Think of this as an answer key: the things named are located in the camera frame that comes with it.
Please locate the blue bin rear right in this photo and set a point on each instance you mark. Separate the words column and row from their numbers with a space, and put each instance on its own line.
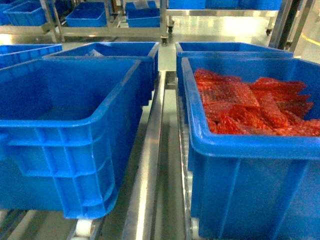
column 225, row 49

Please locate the blue bin rear left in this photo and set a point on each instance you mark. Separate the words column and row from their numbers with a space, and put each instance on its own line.
column 146, row 52

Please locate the blue bin far left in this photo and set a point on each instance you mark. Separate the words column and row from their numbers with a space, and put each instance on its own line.
column 18, row 53

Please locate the blue bin with red bags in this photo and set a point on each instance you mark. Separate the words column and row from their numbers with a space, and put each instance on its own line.
column 252, row 187

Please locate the red bubble wrap bags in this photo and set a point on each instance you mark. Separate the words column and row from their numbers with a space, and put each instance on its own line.
column 265, row 107

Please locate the empty blue plastic bin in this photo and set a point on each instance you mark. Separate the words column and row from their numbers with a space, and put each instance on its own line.
column 67, row 128

